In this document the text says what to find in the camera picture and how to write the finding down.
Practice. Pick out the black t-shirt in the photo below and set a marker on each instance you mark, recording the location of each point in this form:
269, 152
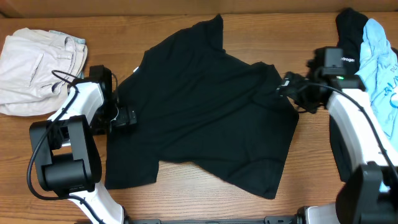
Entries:
195, 103

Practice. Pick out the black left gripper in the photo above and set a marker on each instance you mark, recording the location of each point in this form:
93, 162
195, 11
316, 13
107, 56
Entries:
125, 116

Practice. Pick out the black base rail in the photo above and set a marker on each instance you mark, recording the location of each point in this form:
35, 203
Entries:
289, 219

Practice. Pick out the beige folded pants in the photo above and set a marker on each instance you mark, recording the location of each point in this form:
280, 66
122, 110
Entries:
36, 66

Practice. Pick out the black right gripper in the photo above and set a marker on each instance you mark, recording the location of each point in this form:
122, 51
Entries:
288, 87

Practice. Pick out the black shirt with white text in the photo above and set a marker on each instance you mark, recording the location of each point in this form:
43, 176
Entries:
350, 25

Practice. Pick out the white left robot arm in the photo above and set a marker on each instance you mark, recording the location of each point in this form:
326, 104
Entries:
65, 163

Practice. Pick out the light blue printed t-shirt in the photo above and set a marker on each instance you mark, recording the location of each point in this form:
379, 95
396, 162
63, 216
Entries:
378, 70

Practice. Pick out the light blue folded garment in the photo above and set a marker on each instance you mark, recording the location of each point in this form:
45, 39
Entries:
76, 39

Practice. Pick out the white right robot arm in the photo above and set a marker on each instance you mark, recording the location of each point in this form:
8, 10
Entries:
370, 194

